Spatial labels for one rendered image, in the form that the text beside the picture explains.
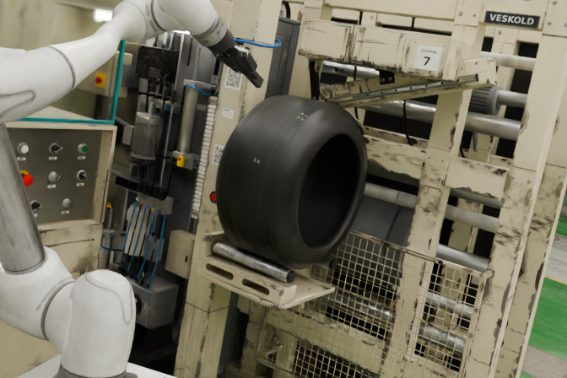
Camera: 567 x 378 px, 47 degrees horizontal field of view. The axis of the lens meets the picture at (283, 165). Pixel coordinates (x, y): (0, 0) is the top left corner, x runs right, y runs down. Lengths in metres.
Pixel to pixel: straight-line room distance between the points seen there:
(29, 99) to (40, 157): 1.07
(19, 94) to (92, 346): 0.61
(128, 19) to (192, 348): 1.40
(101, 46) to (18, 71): 0.22
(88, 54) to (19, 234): 0.45
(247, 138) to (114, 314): 0.82
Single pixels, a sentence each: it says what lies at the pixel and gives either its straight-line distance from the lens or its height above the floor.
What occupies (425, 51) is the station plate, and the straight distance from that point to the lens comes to 2.33.
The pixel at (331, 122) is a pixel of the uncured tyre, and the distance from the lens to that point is 2.18.
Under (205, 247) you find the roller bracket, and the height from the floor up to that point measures 0.90.
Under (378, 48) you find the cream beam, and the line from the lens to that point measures 2.41.
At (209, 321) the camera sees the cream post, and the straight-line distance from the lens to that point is 2.59.
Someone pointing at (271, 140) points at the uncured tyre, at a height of 1.35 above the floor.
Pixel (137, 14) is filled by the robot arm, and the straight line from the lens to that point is 1.73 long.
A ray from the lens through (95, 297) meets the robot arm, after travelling 1.57.
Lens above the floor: 1.59
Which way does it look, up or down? 9 degrees down
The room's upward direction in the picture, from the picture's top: 10 degrees clockwise
